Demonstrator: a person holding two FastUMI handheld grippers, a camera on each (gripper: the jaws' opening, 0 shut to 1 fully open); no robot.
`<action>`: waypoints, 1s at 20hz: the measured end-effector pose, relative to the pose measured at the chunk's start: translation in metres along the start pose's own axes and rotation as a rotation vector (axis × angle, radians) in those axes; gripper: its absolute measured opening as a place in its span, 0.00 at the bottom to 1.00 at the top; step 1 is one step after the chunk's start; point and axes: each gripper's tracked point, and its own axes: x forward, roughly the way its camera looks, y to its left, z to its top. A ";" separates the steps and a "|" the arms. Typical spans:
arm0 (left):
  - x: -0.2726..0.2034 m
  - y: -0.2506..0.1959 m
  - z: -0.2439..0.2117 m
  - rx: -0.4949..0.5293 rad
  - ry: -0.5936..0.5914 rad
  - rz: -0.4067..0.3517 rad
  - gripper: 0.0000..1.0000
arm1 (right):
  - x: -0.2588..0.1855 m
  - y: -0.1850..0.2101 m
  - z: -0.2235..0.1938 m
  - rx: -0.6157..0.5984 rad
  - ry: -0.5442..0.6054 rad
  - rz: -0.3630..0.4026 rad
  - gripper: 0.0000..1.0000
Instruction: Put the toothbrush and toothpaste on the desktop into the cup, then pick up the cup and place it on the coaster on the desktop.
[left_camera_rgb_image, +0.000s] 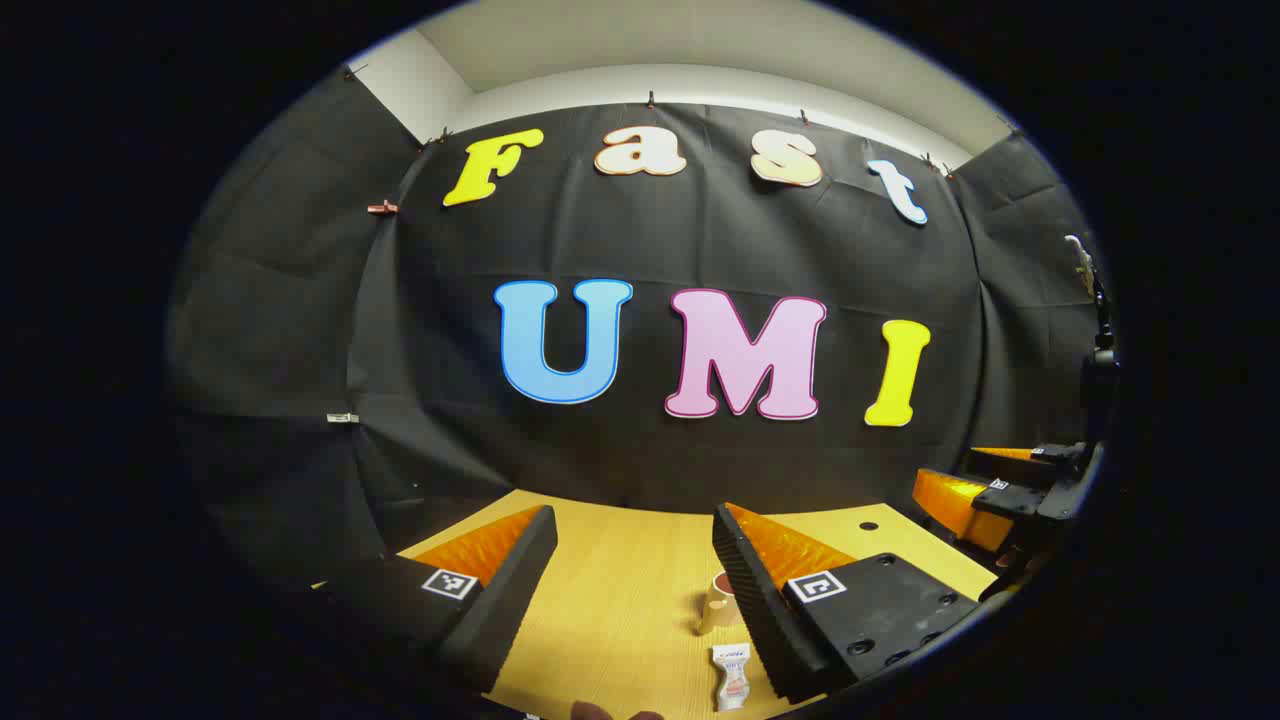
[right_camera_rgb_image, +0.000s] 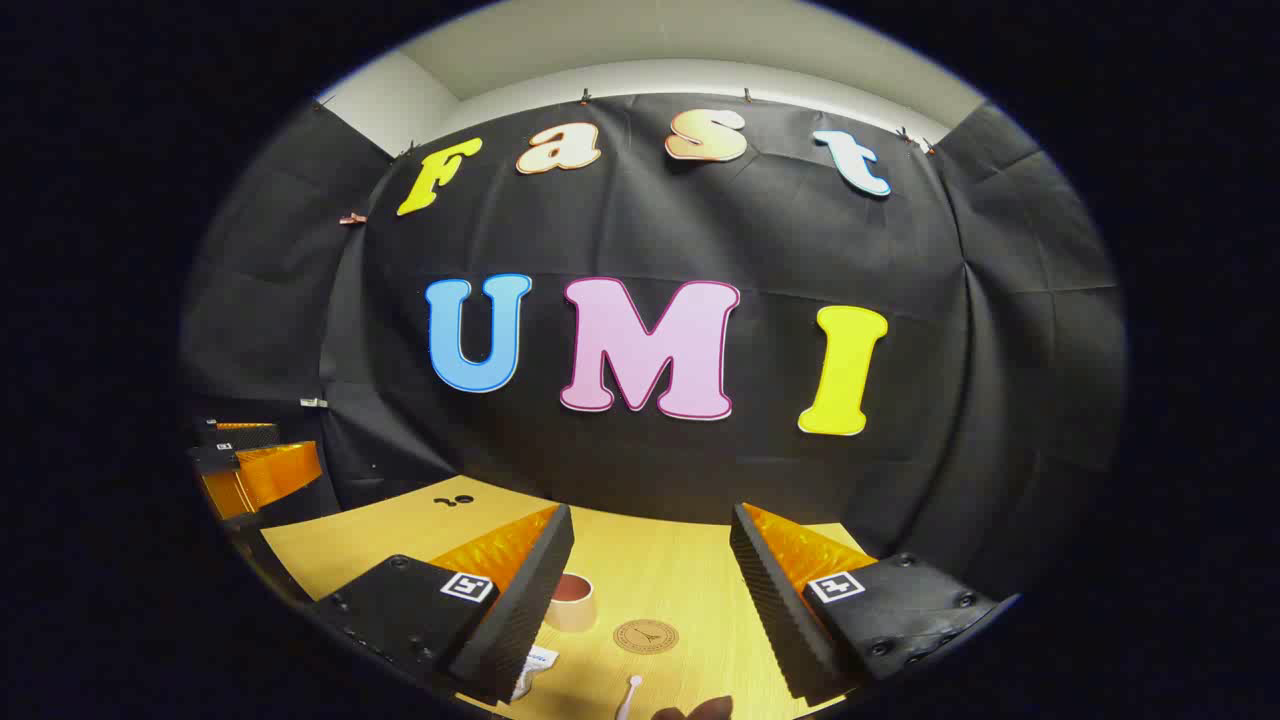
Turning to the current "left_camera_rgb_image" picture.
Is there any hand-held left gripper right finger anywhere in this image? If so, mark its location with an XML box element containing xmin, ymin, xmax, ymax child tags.
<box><xmin>712</xmin><ymin>502</ymin><xmax>980</xmax><ymax>705</ymax></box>

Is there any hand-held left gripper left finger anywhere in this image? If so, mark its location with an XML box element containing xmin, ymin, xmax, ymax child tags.
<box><xmin>315</xmin><ymin>505</ymin><xmax>559</xmax><ymax>694</ymax></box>

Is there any beige cup with handle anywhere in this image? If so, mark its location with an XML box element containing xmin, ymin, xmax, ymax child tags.
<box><xmin>697</xmin><ymin>570</ymin><xmax>742</xmax><ymax>637</ymax></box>

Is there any white toothpaste tube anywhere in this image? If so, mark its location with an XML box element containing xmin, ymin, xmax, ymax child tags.
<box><xmin>712</xmin><ymin>643</ymin><xmax>753</xmax><ymax>713</ymax></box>

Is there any wooden desktop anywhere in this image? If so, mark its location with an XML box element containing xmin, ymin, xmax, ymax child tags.
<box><xmin>310</xmin><ymin>488</ymin><xmax>1001</xmax><ymax>720</ymax></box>

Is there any black backdrop cloth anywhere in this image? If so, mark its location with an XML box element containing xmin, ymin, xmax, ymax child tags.
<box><xmin>165</xmin><ymin>65</ymin><xmax>1111</xmax><ymax>601</ymax></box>

